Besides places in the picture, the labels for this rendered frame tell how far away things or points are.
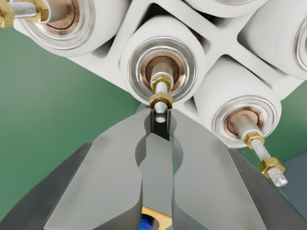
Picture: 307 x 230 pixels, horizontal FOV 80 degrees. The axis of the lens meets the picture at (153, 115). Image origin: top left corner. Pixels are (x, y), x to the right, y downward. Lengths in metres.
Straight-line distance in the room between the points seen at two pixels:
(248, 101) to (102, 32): 0.17
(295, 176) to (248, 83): 0.50
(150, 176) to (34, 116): 0.46
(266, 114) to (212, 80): 0.08
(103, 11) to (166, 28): 0.06
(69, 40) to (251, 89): 0.20
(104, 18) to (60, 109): 0.42
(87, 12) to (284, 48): 0.19
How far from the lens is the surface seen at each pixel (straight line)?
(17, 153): 0.80
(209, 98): 0.24
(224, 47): 0.28
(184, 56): 0.20
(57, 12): 0.20
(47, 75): 0.56
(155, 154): 0.32
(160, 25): 0.20
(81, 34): 0.21
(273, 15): 0.26
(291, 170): 0.72
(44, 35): 0.23
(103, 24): 0.21
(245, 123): 0.23
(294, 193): 0.68
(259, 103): 0.24
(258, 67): 0.31
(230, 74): 0.27
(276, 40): 0.24
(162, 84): 0.16
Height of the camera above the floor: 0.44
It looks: 58 degrees down
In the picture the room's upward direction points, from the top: 174 degrees counter-clockwise
